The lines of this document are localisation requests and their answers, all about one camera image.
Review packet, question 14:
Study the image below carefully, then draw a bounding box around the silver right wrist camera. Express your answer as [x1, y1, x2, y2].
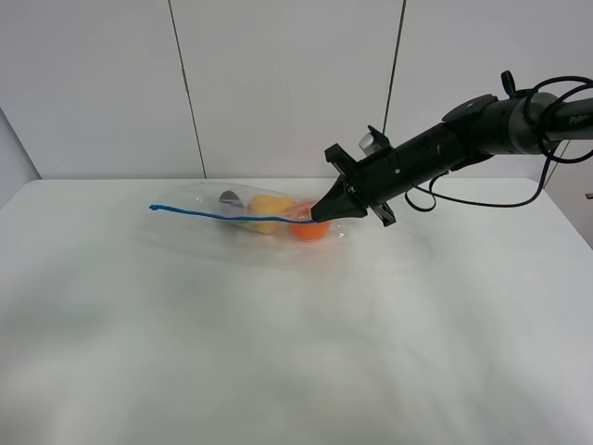
[359, 133, 381, 156]

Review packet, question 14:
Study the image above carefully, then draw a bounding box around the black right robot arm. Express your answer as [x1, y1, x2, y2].
[311, 93, 592, 226]

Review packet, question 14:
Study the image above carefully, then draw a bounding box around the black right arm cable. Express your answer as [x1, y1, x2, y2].
[405, 70, 593, 213]

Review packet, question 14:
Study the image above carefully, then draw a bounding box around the orange toy fruit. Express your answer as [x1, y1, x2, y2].
[288, 199, 331, 241]

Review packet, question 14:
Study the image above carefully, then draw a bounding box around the yellow toy fruit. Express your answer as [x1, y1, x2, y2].
[245, 194, 296, 235]

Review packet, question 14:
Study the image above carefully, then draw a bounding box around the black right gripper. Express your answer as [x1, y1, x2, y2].
[310, 126, 411, 227]

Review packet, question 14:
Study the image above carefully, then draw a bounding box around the clear zip bag blue seal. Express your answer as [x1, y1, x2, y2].
[148, 182, 345, 242]

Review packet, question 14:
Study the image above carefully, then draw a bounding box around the purple toy eggplant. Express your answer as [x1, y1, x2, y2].
[219, 190, 245, 211]

